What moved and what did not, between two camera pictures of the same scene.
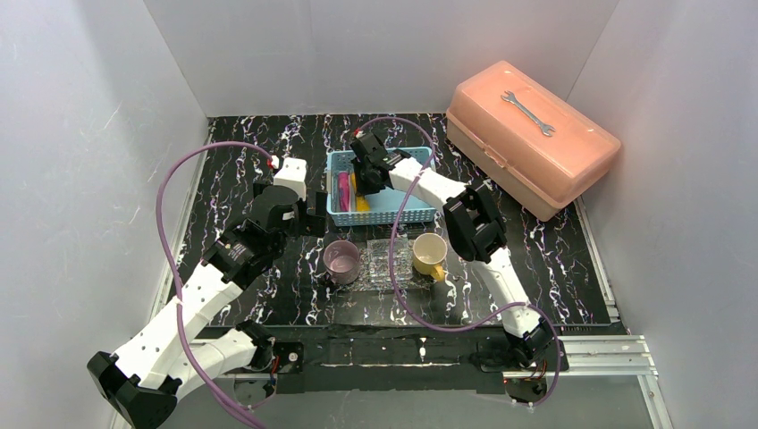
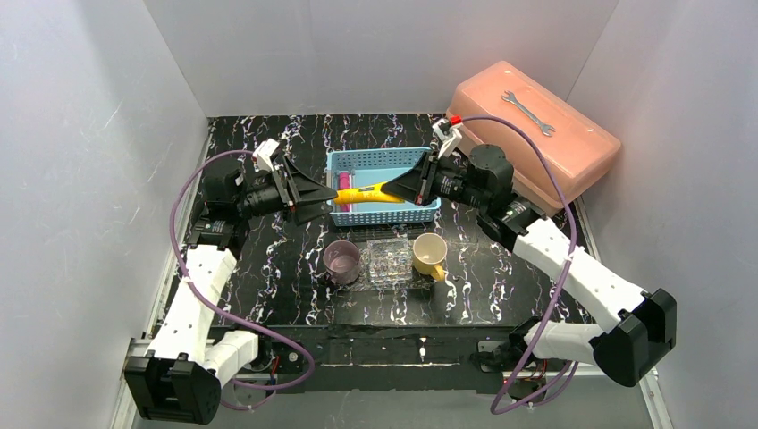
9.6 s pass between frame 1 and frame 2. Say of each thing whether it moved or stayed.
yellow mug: stayed
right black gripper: moved
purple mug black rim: stayed
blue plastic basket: stayed
